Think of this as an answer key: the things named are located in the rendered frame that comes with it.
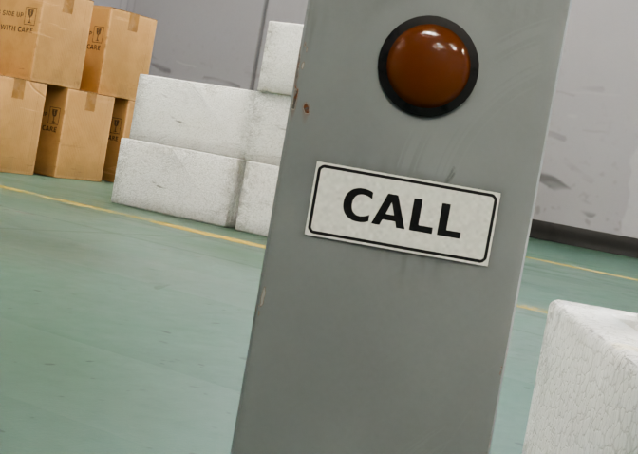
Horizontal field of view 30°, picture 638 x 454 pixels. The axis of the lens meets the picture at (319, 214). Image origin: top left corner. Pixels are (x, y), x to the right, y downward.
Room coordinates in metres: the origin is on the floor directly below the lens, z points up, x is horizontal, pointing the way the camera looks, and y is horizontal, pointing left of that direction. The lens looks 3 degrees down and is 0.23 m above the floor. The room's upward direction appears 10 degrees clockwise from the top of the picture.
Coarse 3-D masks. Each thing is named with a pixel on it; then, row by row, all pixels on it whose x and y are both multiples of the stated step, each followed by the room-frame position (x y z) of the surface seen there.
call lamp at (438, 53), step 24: (432, 24) 0.32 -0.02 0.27; (408, 48) 0.32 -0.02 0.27; (432, 48) 0.32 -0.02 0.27; (456, 48) 0.32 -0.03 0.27; (408, 72) 0.32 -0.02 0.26; (432, 72) 0.32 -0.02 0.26; (456, 72) 0.32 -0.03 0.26; (408, 96) 0.32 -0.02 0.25; (432, 96) 0.32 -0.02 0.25; (456, 96) 0.32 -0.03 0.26
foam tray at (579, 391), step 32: (576, 320) 0.54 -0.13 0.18; (608, 320) 0.55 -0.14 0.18; (544, 352) 0.61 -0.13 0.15; (576, 352) 0.53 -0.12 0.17; (608, 352) 0.47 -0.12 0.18; (544, 384) 0.59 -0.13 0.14; (576, 384) 0.51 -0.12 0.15; (608, 384) 0.46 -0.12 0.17; (544, 416) 0.57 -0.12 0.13; (576, 416) 0.50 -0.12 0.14; (608, 416) 0.45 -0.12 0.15; (544, 448) 0.56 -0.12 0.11; (576, 448) 0.49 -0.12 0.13; (608, 448) 0.44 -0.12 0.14
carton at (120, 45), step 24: (96, 24) 4.13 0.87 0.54; (120, 24) 4.14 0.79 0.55; (144, 24) 4.24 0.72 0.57; (96, 48) 4.12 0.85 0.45; (120, 48) 4.16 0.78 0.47; (144, 48) 4.26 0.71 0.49; (96, 72) 4.11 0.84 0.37; (120, 72) 4.17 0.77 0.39; (144, 72) 4.28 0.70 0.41; (120, 96) 4.19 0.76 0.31
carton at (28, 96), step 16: (0, 80) 3.68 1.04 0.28; (16, 80) 3.74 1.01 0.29; (0, 96) 3.69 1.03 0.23; (16, 96) 3.75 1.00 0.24; (32, 96) 3.80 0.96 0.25; (0, 112) 3.70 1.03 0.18; (16, 112) 3.76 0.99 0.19; (32, 112) 3.81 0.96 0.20; (0, 128) 3.71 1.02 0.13; (16, 128) 3.77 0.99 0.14; (32, 128) 3.82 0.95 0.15; (0, 144) 3.72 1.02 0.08; (16, 144) 3.77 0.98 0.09; (32, 144) 3.83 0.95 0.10; (0, 160) 3.73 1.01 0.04; (16, 160) 3.78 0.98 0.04; (32, 160) 3.84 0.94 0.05
